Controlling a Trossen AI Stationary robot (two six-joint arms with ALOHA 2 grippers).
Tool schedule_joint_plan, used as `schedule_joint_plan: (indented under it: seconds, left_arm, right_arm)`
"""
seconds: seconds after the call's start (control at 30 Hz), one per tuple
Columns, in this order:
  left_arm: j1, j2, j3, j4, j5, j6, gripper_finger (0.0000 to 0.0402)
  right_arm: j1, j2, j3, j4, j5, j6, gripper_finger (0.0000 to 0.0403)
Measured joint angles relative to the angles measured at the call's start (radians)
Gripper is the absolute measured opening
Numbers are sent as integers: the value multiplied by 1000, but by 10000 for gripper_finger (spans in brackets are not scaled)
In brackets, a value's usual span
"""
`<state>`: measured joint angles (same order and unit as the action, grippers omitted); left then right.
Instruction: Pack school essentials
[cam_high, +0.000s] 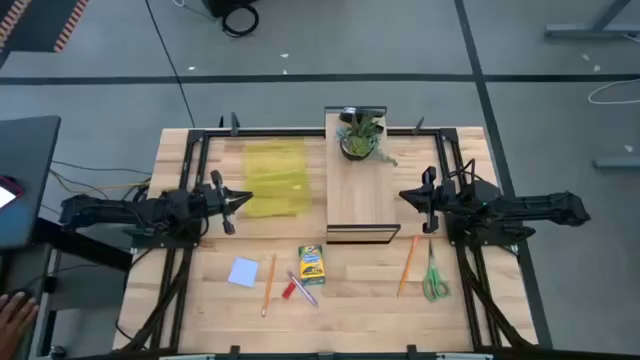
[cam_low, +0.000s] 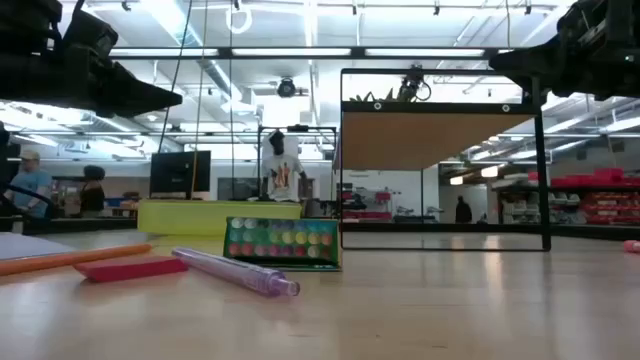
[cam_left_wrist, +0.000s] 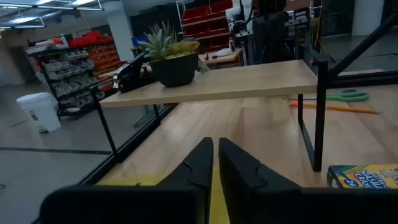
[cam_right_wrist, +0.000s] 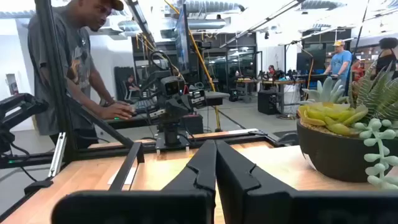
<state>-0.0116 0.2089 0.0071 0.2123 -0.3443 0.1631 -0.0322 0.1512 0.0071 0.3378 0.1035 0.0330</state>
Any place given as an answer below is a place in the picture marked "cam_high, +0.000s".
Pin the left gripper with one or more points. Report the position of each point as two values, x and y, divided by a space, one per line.
217 200

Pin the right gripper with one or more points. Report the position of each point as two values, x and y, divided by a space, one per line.
435 200

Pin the yellow transparent pencil case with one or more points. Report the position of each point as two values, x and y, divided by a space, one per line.
275 175

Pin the orange pencil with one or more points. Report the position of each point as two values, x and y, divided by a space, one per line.
407 266
269 285

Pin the pale blue sticky note pad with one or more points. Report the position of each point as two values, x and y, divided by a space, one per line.
243 272

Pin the green yellow crayon box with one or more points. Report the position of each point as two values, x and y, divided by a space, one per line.
311 265

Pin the red eraser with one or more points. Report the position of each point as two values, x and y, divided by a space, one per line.
289 290

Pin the silver purple pen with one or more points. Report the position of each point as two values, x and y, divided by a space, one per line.
302 289

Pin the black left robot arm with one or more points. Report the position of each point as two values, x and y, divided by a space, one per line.
125 212

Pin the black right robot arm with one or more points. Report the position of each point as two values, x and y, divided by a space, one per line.
520 207

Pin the black table clamp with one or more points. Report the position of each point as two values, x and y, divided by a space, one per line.
418 127
234 125

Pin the potted succulent plant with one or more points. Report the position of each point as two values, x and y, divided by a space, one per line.
357 145

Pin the black webcam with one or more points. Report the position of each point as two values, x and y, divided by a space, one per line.
352 114

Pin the black box on floor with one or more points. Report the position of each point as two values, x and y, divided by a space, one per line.
217 6

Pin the grey floor bar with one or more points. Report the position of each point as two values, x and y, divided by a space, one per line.
617 163

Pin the grey side desk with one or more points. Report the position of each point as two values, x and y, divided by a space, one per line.
30 150

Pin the red cased phone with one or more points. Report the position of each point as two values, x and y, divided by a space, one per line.
7 192

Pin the grey table leg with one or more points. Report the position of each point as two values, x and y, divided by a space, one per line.
575 31

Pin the person's hand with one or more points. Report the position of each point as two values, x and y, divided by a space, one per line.
15 320

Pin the black mat striped edges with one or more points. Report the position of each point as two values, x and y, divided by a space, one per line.
40 25

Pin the wooden shelf riser black frame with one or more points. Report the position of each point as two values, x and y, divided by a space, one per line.
360 200

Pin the black metal table frame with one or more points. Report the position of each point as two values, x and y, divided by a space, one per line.
320 132

